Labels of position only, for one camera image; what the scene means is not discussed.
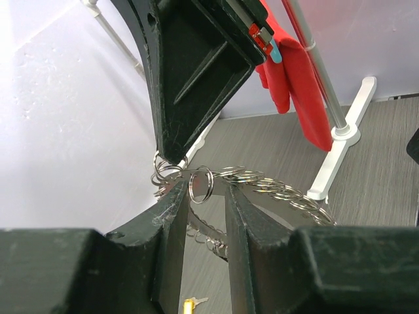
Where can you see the key with yellow tag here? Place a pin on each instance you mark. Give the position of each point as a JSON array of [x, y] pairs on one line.
[[189, 305]]

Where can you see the red cloth on hanger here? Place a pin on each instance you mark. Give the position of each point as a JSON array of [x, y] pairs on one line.
[[292, 82]]

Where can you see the grey rack pole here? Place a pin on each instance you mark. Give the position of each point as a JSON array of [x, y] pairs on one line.
[[306, 39]]

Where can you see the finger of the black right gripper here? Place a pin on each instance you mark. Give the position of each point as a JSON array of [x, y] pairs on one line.
[[196, 55]]

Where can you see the white rack foot bar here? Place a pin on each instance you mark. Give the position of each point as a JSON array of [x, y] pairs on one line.
[[343, 141]]

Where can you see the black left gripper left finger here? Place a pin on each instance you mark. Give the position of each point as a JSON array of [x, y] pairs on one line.
[[136, 268]]

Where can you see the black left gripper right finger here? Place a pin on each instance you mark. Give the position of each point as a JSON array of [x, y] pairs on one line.
[[377, 273]]

